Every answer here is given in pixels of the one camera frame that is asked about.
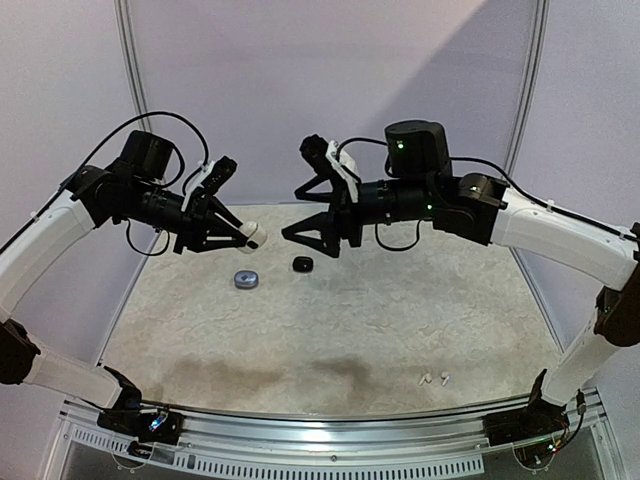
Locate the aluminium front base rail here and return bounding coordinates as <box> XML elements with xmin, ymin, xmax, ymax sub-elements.
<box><xmin>44</xmin><ymin>389</ymin><xmax>625</xmax><ymax>479</ymax></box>

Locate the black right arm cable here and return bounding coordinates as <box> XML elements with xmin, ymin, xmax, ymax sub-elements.
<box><xmin>337</xmin><ymin>137</ymin><xmax>640</xmax><ymax>251</ymax></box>

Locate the aluminium left corner post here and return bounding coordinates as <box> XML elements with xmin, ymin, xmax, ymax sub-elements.
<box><xmin>114</xmin><ymin>0</ymin><xmax>148</xmax><ymax>115</ymax></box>

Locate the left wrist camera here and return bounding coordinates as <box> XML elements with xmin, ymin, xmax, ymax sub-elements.
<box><xmin>181</xmin><ymin>156</ymin><xmax>238</xmax><ymax>212</ymax></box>

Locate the blue-grey earbud charging case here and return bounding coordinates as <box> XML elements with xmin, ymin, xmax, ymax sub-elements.
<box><xmin>233</xmin><ymin>270</ymin><xmax>260</xmax><ymax>290</ymax></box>

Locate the aluminium right corner post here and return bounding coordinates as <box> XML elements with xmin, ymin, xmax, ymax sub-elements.
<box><xmin>504</xmin><ymin>0</ymin><xmax>550</xmax><ymax>175</ymax></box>

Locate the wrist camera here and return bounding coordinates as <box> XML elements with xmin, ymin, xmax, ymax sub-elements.
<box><xmin>181</xmin><ymin>156</ymin><xmax>238</xmax><ymax>212</ymax></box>
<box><xmin>294</xmin><ymin>134</ymin><xmax>361</xmax><ymax>203</ymax></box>

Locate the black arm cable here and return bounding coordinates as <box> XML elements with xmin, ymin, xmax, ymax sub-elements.
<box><xmin>0</xmin><ymin>110</ymin><xmax>211</xmax><ymax>256</ymax></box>
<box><xmin>337</xmin><ymin>137</ymin><xmax>640</xmax><ymax>251</ymax></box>

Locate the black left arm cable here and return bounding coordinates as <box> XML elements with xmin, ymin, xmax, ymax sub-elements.
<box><xmin>0</xmin><ymin>110</ymin><xmax>211</xmax><ymax>256</ymax></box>

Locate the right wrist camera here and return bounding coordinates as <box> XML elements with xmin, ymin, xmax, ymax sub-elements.
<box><xmin>294</xmin><ymin>134</ymin><xmax>361</xmax><ymax>203</ymax></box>

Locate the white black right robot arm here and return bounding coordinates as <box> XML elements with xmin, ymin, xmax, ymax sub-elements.
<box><xmin>282</xmin><ymin>120</ymin><xmax>639</xmax><ymax>445</ymax></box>

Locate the black gold earbud charging case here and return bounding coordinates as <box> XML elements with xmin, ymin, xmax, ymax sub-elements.
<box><xmin>292</xmin><ymin>256</ymin><xmax>314</xmax><ymax>273</ymax></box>

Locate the white earbud charging case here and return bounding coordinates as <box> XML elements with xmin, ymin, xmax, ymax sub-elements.
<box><xmin>238</xmin><ymin>222</ymin><xmax>268</xmax><ymax>254</ymax></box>

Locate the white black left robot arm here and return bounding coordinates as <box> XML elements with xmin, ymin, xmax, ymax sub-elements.
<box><xmin>1</xmin><ymin>131</ymin><xmax>266</xmax><ymax>444</ymax></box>

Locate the aluminium corner post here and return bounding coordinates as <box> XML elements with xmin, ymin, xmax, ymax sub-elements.
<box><xmin>504</xmin><ymin>0</ymin><xmax>550</xmax><ymax>175</ymax></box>
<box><xmin>114</xmin><ymin>0</ymin><xmax>148</xmax><ymax>115</ymax></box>

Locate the aluminium back wall rail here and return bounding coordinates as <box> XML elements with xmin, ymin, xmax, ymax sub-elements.
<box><xmin>225</xmin><ymin>201</ymin><xmax>301</xmax><ymax>208</ymax></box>

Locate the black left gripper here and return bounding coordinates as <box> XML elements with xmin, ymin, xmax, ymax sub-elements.
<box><xmin>127</xmin><ymin>178</ymin><xmax>249</xmax><ymax>253</ymax></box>

